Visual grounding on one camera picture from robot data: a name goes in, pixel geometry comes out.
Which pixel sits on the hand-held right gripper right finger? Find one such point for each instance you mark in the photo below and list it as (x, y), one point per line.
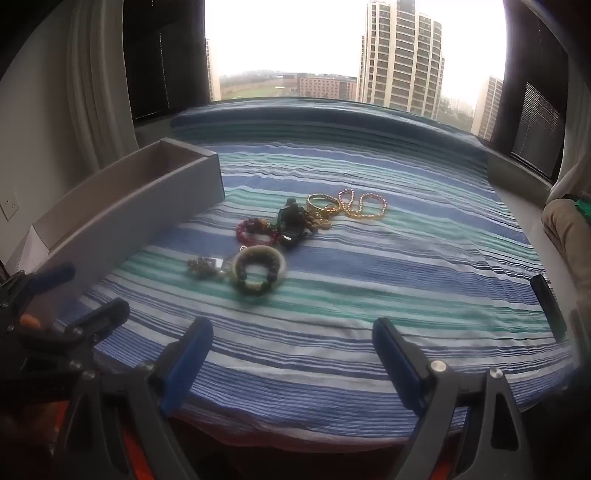
(398, 364)

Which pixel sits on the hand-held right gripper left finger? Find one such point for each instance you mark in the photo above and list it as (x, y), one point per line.
(187, 364)

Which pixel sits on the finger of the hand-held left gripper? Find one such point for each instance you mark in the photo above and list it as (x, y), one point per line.
(55, 274)
(99, 319)

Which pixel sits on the silver charm trinket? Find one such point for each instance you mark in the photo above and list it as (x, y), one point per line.
(201, 266)

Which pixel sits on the grey cardboard box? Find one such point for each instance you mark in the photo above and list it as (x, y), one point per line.
(138, 207)

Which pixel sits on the cream bangle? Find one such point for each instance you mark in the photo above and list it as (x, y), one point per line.
(265, 250)

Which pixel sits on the dark green bead jewelry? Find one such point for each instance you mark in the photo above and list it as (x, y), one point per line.
(293, 217)

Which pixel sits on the blue green striped blanket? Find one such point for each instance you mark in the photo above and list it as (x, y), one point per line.
(369, 277)

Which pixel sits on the black phone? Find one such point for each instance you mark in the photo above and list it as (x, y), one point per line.
(549, 309)

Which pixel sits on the white curtain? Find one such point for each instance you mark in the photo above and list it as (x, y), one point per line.
(92, 92)
(577, 138)

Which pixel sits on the beige and green fabric bundle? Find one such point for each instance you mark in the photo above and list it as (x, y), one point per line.
(568, 226)

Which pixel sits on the dark window blind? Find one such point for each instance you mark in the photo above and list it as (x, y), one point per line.
(531, 115)
(161, 60)

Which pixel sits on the green cloth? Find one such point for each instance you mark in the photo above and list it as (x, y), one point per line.
(584, 205)

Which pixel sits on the slim apartment building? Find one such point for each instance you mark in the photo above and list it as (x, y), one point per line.
(488, 108)

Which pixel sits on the low brick building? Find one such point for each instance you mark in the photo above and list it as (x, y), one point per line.
(323, 86)

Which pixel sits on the tall apartment building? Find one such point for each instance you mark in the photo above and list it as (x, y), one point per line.
(399, 55)

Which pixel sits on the white wall socket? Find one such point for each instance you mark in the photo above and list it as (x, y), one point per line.
(8, 208)

